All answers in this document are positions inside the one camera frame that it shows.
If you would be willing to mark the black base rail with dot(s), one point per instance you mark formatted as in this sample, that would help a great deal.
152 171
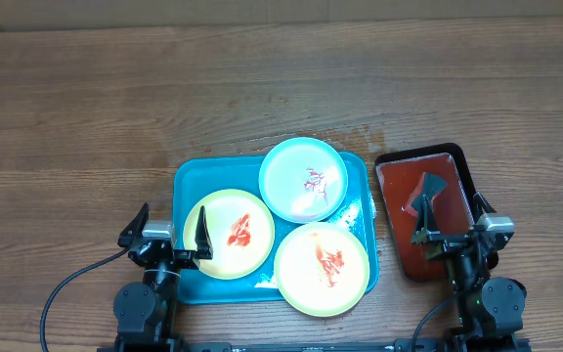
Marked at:
398 345

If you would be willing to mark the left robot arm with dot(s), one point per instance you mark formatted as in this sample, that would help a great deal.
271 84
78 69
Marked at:
145 310

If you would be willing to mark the black tray with red water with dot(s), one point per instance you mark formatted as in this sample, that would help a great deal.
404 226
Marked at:
400 176

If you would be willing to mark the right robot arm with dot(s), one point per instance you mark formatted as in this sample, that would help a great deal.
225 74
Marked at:
489 309

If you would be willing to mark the dark cleaning sponge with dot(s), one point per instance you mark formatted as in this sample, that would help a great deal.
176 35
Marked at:
429 186

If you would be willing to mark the teal plastic tray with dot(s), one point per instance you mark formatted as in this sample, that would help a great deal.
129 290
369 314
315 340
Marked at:
200 177

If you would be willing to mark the light blue plate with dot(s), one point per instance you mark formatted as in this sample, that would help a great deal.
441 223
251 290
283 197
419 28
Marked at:
303 180

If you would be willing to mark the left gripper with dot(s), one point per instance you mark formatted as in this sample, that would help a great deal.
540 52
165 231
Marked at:
188 260

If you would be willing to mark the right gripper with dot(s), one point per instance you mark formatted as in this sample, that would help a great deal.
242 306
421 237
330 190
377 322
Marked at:
425 231

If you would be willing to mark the yellow plate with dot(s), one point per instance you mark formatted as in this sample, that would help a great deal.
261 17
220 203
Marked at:
241 230
321 269

